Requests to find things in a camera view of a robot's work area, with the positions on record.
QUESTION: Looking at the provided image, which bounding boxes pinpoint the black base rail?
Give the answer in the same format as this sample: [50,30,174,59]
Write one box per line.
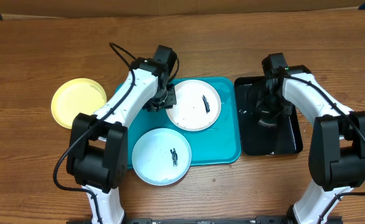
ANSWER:
[66,214,344,224]

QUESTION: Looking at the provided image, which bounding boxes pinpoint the green sponge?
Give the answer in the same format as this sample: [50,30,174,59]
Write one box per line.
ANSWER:
[258,119,278,127]

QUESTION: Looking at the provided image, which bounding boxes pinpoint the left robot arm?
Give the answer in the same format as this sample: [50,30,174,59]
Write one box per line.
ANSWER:
[59,53,179,223]

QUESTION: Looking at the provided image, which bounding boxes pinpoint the yellow-green round plate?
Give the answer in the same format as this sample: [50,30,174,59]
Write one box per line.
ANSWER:
[50,78,107,129]

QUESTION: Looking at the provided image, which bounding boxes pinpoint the white round plate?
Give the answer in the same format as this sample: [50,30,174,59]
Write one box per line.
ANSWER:
[166,80,221,131]

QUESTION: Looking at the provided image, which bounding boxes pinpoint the light blue round plate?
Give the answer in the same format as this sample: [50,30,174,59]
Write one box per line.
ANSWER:
[131,128,192,186]

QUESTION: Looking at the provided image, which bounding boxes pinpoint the black plastic tray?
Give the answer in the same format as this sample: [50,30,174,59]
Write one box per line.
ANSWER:
[234,77,303,156]

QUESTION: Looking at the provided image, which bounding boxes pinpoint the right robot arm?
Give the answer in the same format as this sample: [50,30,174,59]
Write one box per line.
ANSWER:
[250,65,365,223]

